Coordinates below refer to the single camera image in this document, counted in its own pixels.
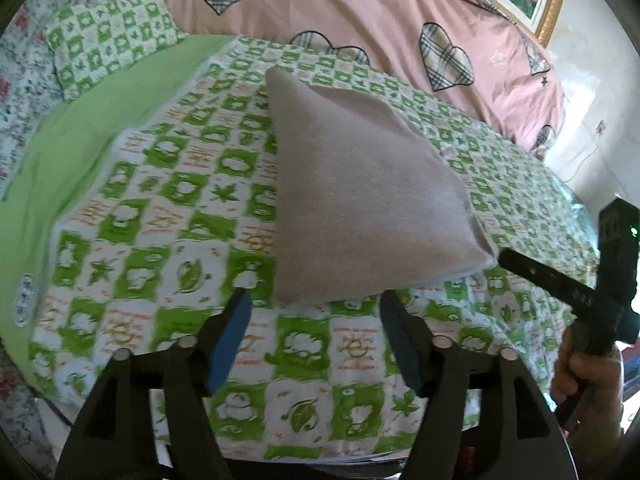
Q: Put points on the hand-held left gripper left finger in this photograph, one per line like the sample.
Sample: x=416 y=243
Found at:
x=232 y=341

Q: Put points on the plain green bed sheet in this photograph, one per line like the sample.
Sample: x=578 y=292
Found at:
x=65 y=150

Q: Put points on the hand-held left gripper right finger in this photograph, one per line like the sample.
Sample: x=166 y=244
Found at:
x=401 y=346

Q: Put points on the pink quilt with plaid hearts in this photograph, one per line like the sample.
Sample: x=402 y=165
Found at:
x=360 y=5

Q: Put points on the person's right hand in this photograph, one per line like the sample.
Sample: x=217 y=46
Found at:
x=597 y=390

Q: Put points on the grey fleece garment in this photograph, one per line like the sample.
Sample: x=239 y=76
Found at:
x=360 y=185

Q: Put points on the floral bed sheet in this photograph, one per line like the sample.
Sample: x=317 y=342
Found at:
x=25 y=75

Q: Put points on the green checked printed quilt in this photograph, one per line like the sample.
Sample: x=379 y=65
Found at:
x=165 y=240

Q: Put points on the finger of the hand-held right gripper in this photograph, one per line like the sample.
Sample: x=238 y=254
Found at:
x=545 y=277

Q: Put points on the green checked pillow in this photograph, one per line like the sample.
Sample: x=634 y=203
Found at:
x=105 y=40

